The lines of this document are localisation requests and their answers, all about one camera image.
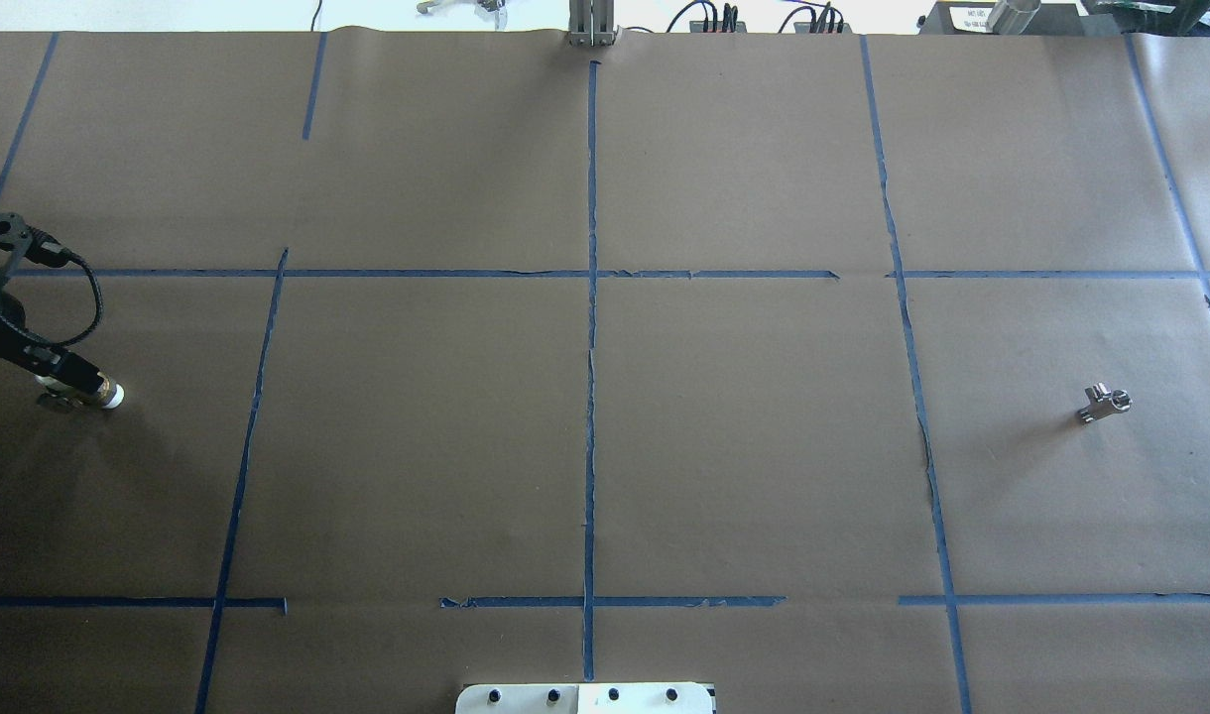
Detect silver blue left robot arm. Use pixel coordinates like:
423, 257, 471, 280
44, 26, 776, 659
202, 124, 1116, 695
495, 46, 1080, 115
0, 212, 106, 395

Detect small chrome angle valve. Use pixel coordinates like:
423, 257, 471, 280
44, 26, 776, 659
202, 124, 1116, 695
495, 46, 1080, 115
1076, 382, 1133, 424

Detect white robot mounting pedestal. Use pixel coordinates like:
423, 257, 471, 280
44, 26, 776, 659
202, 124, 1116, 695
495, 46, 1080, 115
454, 681, 718, 713

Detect steel cylinder weight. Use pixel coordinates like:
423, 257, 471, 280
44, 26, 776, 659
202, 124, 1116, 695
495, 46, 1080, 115
985, 0, 1043, 36

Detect black left camera cable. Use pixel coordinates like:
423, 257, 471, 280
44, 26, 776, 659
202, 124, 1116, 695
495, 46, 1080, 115
0, 238, 104, 350

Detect aluminium frame post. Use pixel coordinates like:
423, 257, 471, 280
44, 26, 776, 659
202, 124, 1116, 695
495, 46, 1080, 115
567, 0, 620, 47

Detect black box on desk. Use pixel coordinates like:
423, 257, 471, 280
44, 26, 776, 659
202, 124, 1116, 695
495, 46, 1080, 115
917, 1, 1085, 38

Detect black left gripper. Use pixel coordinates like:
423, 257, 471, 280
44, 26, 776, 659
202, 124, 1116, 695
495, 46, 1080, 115
0, 319, 100, 390

